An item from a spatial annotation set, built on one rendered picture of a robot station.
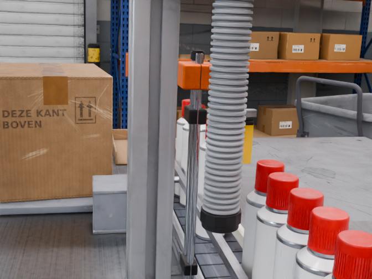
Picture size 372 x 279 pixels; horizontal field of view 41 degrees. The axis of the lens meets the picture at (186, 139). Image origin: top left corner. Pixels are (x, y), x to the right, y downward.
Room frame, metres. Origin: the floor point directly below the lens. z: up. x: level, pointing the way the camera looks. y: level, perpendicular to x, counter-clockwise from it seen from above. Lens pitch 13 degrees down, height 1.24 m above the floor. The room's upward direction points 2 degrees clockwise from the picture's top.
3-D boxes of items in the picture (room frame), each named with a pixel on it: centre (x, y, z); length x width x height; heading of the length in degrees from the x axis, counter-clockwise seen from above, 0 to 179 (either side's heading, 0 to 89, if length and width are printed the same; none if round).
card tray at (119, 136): (1.55, 0.10, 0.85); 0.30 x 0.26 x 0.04; 12
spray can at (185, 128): (0.96, -0.02, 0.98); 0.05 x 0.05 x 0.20
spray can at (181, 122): (1.01, -0.01, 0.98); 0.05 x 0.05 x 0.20
